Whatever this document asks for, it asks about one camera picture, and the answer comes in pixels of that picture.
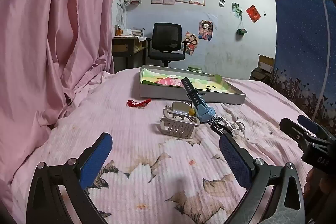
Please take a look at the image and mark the colourful drawing paper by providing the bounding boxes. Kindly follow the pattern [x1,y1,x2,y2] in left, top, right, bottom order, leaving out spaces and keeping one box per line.
[142,68,234,93]

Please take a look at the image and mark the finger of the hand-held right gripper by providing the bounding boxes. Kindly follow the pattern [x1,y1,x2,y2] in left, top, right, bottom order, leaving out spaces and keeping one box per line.
[297,114,336,140]
[279,117,319,144]

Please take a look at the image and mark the red paper decoration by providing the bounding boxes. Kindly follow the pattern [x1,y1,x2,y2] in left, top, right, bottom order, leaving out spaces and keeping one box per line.
[246,5,261,23]

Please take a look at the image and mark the white shallow cardboard box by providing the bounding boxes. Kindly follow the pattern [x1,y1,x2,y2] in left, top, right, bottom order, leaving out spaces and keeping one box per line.
[139,64,247,105]

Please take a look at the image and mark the pink curtain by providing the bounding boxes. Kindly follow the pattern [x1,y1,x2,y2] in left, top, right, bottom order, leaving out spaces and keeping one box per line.
[0,0,133,216]

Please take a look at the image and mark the cartoon couple poster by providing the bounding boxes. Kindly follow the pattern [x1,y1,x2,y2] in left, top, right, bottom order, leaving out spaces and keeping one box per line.
[184,31,199,56]

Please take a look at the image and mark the red beaded bracelet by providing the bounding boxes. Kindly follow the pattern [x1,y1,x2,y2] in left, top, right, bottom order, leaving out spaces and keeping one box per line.
[127,99,152,109]

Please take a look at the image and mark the black office chair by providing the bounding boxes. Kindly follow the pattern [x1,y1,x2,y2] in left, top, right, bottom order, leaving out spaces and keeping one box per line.
[146,22,190,67]

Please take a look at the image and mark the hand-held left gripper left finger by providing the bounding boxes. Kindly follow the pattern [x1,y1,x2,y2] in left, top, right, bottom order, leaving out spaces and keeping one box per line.
[26,132,113,224]

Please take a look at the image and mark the blue starry curtain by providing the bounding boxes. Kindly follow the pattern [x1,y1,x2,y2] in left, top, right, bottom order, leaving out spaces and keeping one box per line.
[270,0,336,125]

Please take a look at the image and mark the white hair claw clip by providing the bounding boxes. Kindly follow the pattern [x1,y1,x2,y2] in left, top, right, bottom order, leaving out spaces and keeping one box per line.
[160,101,201,138]

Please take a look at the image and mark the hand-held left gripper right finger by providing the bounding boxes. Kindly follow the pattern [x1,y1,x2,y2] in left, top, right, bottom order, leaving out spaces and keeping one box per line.
[219,132,306,224]

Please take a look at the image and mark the person's right hand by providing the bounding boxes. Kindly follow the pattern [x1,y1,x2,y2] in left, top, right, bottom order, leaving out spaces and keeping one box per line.
[304,168,334,199]

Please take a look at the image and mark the silver ring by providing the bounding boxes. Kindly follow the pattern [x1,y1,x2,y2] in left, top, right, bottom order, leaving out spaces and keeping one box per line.
[232,121,246,132]

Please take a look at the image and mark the black hair tie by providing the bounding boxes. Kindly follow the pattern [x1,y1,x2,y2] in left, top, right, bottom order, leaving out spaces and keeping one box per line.
[210,122,231,136]

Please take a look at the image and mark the blue smart watch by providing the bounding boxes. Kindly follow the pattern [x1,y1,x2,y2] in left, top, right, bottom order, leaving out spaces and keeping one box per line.
[181,77,217,123]

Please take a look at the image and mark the brown cardboard box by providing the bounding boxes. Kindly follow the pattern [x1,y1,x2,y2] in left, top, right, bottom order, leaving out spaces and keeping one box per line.
[258,54,276,73]

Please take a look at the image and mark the stack of books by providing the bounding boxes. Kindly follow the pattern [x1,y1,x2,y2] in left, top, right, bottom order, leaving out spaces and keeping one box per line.
[123,27,145,37]

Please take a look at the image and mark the wooden desk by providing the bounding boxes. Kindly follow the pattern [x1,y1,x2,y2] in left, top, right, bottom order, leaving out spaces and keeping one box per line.
[112,35,151,73]

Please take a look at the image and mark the cartoon character poster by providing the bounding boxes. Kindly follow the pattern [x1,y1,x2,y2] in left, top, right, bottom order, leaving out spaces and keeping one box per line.
[198,20,214,41]

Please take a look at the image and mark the white wall papers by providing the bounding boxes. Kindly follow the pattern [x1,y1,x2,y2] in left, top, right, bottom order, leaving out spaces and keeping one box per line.
[115,2,128,26]

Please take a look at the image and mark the green wall photos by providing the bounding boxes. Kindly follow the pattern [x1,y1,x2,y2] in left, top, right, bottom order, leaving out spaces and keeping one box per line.
[232,2,243,17]

